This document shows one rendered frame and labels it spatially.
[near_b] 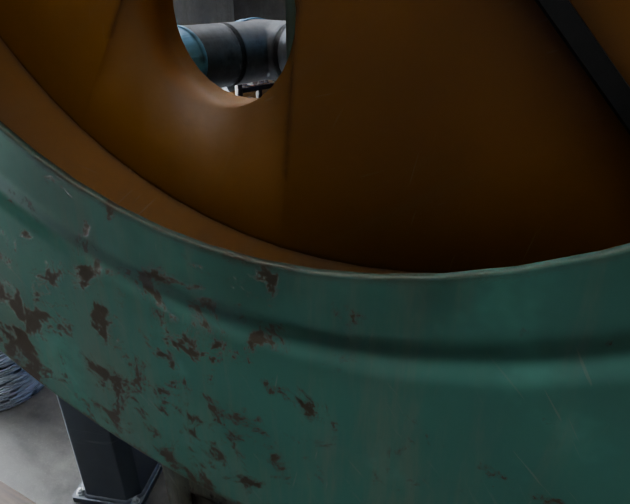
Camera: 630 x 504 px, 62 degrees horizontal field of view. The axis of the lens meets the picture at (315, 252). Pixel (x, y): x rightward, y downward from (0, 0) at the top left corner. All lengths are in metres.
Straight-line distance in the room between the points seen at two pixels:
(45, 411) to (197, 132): 1.63
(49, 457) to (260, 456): 1.47
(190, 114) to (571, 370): 0.22
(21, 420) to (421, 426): 1.72
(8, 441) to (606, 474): 1.72
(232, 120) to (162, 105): 0.05
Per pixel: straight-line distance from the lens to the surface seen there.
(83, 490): 1.58
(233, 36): 0.68
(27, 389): 1.93
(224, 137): 0.29
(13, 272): 0.33
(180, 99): 0.30
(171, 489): 0.82
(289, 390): 0.24
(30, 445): 1.79
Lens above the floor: 1.18
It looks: 27 degrees down
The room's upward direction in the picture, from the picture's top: straight up
